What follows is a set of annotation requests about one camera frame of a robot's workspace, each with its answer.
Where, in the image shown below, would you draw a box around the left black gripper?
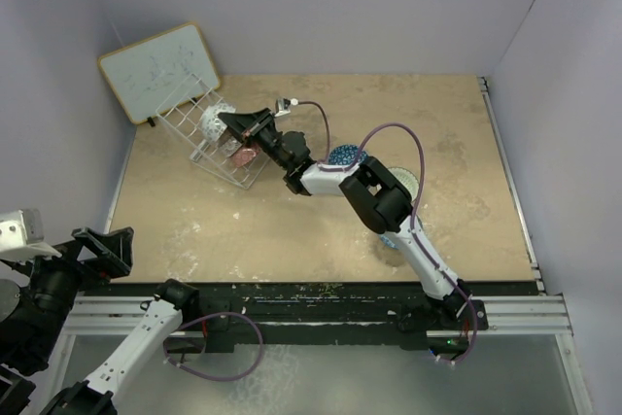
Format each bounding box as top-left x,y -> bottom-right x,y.
7,224 -> 131,363

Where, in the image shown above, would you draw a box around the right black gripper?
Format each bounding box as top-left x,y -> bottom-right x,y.
219,108 -> 291,171

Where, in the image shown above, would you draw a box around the brown white patterned bowl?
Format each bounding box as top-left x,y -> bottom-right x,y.
220,137 -> 242,158

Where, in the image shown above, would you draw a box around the grey black patterned bowl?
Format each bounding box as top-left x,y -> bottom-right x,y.
199,102 -> 236,142

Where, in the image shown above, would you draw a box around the pink red patterned bowl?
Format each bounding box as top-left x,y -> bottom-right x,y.
230,147 -> 259,168

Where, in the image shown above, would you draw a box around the dark blue triangle bowl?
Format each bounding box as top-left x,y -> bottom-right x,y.
328,144 -> 368,166

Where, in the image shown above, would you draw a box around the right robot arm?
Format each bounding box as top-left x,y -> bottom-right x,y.
218,109 -> 477,329

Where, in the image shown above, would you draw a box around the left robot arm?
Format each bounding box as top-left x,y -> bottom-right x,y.
1,221 -> 200,414

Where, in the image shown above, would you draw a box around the green white patterned bowl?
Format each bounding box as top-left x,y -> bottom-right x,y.
389,167 -> 419,200

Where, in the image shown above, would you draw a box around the blue white floral bowl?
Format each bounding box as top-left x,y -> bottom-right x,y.
380,235 -> 398,250

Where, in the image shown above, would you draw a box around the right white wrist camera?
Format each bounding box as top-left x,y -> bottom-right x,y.
273,97 -> 299,119

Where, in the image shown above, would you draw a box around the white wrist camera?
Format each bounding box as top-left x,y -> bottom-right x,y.
273,97 -> 299,119
0,208 -> 61,262

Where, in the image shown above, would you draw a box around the white wire dish rack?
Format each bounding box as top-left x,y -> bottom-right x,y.
156,74 -> 268,190

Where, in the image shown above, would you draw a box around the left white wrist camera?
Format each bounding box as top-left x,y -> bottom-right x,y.
0,208 -> 61,262

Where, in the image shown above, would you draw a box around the whiteboard with wooden frame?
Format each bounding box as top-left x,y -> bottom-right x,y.
97,22 -> 221,125

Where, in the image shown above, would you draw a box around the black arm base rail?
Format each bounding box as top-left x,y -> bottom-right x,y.
94,281 -> 540,353

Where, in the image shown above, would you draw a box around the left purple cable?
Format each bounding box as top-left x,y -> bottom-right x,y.
162,311 -> 266,382

